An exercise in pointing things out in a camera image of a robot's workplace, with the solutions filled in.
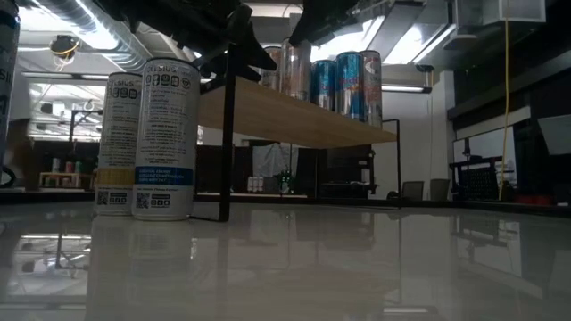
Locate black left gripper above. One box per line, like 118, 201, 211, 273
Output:
169, 0, 277, 82

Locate white Celsius can orange logo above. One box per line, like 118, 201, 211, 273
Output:
261, 45, 283, 90

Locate silver can black lid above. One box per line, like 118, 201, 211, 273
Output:
279, 38, 312, 102

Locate blue silver Red Bull can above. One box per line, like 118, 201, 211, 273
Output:
334, 52, 365, 121
310, 60, 338, 111

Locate white Celsius Peach Vibe can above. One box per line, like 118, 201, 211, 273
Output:
360, 49, 384, 129

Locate white Celsius can blue band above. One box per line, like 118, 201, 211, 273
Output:
132, 56, 202, 223

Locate white Celsius can yellow band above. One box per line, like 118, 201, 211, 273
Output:
94, 71, 144, 218

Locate white Celsius can blue logo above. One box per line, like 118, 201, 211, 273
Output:
0, 0, 21, 173

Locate pale hanging cloth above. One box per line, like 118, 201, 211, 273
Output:
252, 143, 299, 179

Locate ceiling tube light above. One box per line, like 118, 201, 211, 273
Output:
381, 84, 433, 94

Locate black cart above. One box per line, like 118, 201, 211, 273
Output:
319, 149, 378, 200

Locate grey chair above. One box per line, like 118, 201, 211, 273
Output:
430, 177, 451, 202
401, 180, 425, 202

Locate wooden crate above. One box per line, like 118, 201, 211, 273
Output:
38, 171, 93, 188

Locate black perforated rack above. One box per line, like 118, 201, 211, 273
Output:
449, 155, 505, 202

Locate grey angled panel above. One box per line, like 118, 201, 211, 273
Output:
537, 114, 571, 156

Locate red bin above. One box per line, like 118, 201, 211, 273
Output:
512, 194, 554, 206

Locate wooden tray with black handles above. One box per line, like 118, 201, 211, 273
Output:
191, 42, 401, 223

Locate grey rectangular ceiling duct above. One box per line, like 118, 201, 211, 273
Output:
365, 4, 451, 66

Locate silver spiral ceiling duct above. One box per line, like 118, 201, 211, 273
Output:
26, 0, 153, 72

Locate yellow cable with black bead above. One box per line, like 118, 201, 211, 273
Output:
497, 0, 510, 201

